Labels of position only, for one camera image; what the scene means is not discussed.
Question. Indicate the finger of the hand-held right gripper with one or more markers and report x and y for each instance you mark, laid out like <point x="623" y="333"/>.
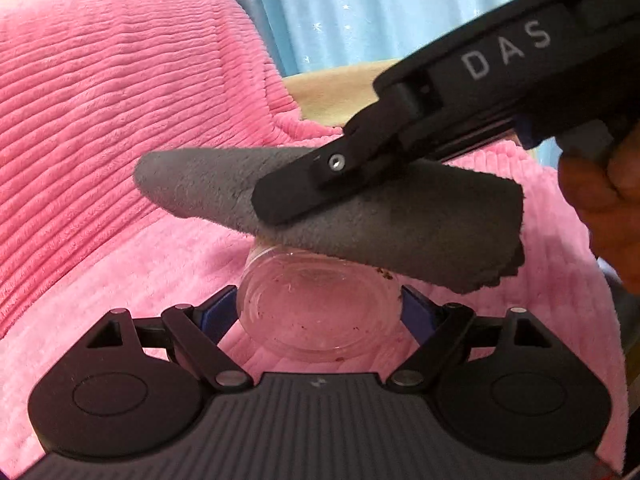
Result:
<point x="320" y="180"/>

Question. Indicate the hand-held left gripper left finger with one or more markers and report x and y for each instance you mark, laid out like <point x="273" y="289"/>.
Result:
<point x="219" y="312"/>

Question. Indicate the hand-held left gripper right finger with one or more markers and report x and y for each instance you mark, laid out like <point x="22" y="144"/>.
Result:
<point x="414" y="310"/>

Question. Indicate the grey cleaning cloth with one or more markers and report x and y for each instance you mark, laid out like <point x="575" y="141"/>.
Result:
<point x="400" y="230"/>

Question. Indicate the clear plastic jar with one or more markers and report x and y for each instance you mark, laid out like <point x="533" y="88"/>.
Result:
<point x="320" y="310"/>

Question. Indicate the person's right hand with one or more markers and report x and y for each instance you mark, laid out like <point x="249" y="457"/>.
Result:
<point x="607" y="220"/>

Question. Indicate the yellow armrest cover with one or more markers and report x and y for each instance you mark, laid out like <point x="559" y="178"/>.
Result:
<point x="340" y="95"/>

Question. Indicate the light blue starry curtain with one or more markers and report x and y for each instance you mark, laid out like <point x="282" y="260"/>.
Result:
<point x="350" y="15"/>

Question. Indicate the pink ribbed blanket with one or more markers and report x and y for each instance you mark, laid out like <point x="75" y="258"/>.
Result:
<point x="125" y="135"/>

